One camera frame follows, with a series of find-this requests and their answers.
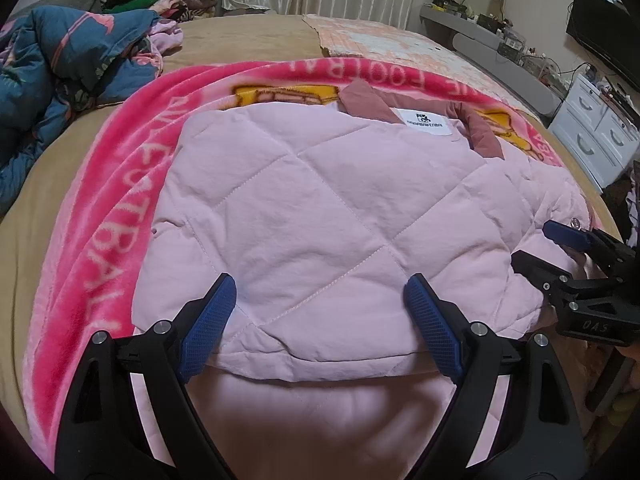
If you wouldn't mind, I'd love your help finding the tan bed sheet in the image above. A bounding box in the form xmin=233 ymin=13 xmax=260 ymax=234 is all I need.
xmin=0 ymin=10 xmax=626 ymax=441

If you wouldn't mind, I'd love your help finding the pink quilted jacket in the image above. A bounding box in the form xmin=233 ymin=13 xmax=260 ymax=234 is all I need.
xmin=127 ymin=80 xmax=601 ymax=480

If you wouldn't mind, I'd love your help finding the teal flamingo print quilt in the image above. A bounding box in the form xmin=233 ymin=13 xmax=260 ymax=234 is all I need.
xmin=0 ymin=5 xmax=183 ymax=217

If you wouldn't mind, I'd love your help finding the black flat television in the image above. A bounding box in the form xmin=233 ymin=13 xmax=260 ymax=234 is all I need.
xmin=566 ymin=0 xmax=640 ymax=92

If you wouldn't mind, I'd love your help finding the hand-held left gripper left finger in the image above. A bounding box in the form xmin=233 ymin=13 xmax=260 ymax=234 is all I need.
xmin=54 ymin=272 xmax=237 ymax=480

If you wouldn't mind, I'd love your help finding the clutter on headboard shelf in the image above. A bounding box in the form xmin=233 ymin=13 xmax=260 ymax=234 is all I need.
xmin=430 ymin=0 xmax=568 ymax=86

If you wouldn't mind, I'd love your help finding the dark clothes heap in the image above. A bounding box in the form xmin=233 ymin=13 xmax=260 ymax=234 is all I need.
xmin=602 ymin=160 xmax=640 ymax=247

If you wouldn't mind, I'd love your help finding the pink printed blanket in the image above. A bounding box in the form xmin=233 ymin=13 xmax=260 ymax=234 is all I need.
xmin=22 ymin=57 xmax=601 ymax=461

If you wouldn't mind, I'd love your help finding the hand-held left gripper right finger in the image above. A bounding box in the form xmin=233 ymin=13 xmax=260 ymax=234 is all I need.
xmin=404 ymin=272 xmax=587 ymax=480

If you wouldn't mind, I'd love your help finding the pale pink patterned mat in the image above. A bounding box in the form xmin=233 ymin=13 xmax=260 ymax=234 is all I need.
xmin=302 ymin=14 xmax=531 ymax=111

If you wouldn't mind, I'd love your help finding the white drawer cabinet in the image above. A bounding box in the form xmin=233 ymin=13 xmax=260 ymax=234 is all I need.
xmin=547 ymin=72 xmax=640 ymax=194

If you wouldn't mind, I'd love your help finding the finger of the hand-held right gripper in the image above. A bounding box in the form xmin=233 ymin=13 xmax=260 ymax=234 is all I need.
xmin=511 ymin=249 xmax=577 ymax=294
xmin=542 ymin=219 xmax=640 ymax=287

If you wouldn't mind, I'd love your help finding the grey padded headboard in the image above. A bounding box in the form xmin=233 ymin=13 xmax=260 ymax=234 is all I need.
xmin=420 ymin=5 xmax=563 ymax=127

